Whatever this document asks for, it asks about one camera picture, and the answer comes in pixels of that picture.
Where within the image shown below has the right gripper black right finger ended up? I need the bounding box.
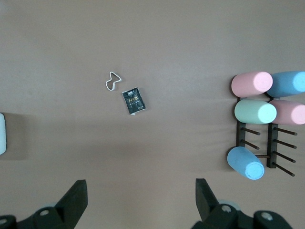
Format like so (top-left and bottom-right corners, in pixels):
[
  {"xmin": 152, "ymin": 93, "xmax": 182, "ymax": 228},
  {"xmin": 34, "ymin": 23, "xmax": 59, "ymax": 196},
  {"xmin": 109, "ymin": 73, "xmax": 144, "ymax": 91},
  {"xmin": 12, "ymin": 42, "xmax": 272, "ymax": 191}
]
[{"xmin": 192, "ymin": 178, "xmax": 246, "ymax": 229}]

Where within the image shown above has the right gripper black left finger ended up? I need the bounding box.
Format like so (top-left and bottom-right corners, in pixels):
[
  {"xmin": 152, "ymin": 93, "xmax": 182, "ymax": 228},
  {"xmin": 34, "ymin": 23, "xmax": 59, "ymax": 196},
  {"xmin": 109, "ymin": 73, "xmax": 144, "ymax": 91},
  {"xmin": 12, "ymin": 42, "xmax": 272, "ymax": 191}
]
[{"xmin": 31, "ymin": 180, "xmax": 88, "ymax": 229}]

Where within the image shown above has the grey storage box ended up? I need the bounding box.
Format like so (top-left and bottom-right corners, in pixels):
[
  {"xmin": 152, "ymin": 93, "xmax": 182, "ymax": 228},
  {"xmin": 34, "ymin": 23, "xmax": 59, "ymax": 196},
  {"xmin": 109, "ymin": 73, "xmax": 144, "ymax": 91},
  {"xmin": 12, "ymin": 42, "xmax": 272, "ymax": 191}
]
[{"xmin": 0, "ymin": 112, "xmax": 7, "ymax": 155}]

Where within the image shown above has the white bent band loop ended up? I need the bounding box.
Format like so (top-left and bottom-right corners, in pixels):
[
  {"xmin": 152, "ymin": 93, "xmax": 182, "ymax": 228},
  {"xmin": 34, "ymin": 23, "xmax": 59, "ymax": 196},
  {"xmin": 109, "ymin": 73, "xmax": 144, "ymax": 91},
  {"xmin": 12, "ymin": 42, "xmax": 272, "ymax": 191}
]
[{"xmin": 105, "ymin": 71, "xmax": 123, "ymax": 92}]

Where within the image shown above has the blue plastic cup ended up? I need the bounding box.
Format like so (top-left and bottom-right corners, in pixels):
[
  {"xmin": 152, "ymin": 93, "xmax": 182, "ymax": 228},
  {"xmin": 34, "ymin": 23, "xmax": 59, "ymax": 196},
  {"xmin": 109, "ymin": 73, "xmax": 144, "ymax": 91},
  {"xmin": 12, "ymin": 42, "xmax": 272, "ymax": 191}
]
[
  {"xmin": 266, "ymin": 71, "xmax": 305, "ymax": 98},
  {"xmin": 226, "ymin": 146, "xmax": 265, "ymax": 181}
]

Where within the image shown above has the dark wooden peg cup rack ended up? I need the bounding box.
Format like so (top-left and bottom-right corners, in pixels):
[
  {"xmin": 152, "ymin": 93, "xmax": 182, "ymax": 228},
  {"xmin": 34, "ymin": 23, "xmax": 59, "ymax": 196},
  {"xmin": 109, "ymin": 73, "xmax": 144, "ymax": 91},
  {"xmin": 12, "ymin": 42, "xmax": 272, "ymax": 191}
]
[{"xmin": 234, "ymin": 92, "xmax": 298, "ymax": 177}]

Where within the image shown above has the green plastic cup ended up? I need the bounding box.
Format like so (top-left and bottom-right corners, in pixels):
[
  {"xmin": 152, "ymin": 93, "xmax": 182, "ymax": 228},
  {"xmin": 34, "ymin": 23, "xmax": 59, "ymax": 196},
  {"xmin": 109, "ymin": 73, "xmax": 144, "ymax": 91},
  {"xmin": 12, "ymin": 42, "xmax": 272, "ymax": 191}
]
[{"xmin": 234, "ymin": 98, "xmax": 278, "ymax": 125}]

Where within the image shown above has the black foil sachet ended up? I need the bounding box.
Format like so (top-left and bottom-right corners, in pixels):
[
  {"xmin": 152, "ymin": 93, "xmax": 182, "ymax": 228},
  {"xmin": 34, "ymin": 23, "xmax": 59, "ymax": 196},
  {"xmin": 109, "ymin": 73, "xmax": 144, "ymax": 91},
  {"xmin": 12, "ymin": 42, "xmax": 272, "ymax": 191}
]
[{"xmin": 121, "ymin": 87, "xmax": 148, "ymax": 116}]

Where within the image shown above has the pink plastic cup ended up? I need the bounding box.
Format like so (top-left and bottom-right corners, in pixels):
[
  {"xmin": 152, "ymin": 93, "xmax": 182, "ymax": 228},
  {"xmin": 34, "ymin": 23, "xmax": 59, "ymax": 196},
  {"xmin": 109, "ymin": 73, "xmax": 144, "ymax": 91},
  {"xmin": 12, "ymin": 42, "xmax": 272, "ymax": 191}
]
[
  {"xmin": 231, "ymin": 71, "xmax": 274, "ymax": 98},
  {"xmin": 269, "ymin": 99, "xmax": 305, "ymax": 125}
]

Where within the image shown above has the brown table cover sheet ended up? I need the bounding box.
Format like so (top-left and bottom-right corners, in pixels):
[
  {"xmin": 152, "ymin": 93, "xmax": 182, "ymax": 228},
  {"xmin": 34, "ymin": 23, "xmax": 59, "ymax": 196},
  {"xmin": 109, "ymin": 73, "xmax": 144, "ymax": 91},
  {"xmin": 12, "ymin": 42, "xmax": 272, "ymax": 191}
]
[{"xmin": 0, "ymin": 0, "xmax": 305, "ymax": 229}]

